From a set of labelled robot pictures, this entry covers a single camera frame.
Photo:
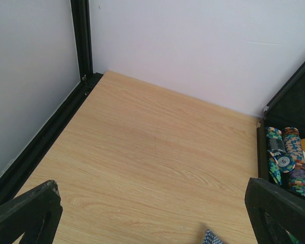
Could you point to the leftmost chip row in case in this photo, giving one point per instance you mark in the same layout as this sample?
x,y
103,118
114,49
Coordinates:
x,y
274,147

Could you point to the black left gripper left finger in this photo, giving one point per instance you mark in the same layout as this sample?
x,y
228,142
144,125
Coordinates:
x,y
33,216

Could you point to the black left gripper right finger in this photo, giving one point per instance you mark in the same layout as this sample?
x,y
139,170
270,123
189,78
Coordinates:
x,y
274,212

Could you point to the black poker chip case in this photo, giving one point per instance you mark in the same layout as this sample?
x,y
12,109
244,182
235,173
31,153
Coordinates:
x,y
286,109

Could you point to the loose grey blue chip in case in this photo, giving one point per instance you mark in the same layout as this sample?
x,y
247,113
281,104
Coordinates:
x,y
285,163

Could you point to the round green poker mat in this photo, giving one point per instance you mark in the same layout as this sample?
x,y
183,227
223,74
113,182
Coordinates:
x,y
294,239

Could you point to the blue patterned card deck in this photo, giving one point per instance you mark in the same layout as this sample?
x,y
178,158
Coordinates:
x,y
211,238

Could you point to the black aluminium frame post left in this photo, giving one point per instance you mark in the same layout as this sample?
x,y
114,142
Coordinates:
x,y
46,73

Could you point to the chip row in case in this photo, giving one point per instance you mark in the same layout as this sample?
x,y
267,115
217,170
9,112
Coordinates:
x,y
274,147
292,143

